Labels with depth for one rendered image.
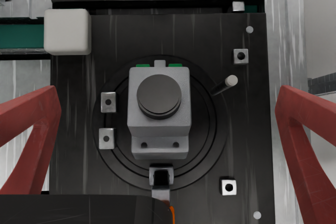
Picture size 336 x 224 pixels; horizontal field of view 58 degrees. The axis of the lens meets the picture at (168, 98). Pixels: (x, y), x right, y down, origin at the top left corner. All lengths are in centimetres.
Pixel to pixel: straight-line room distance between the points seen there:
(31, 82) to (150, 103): 25
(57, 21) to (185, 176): 21
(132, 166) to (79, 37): 14
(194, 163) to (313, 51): 27
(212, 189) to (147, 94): 17
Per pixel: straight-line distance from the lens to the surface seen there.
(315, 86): 42
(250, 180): 35
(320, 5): 53
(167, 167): 30
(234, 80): 23
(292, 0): 39
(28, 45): 40
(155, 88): 20
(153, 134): 22
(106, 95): 30
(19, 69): 43
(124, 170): 31
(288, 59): 38
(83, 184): 34
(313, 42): 50
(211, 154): 31
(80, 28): 33
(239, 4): 37
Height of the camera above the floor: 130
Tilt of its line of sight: 85 degrees down
